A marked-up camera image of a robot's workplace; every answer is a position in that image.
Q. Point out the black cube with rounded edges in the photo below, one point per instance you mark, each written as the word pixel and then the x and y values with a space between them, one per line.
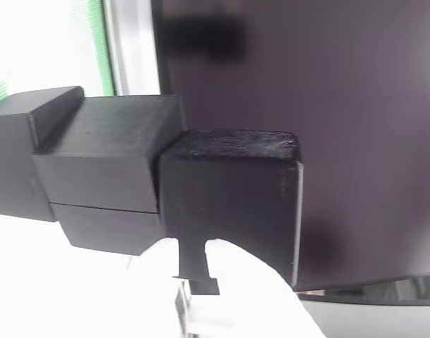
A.
pixel 228 197
pixel 10 158

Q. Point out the black cube with seam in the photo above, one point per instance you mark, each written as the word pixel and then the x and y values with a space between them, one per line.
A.
pixel 102 158

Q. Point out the black monitor screen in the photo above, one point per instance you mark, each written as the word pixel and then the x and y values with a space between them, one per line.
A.
pixel 341 105

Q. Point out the long green striped tape strip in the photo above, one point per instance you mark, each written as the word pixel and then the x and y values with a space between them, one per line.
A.
pixel 103 53

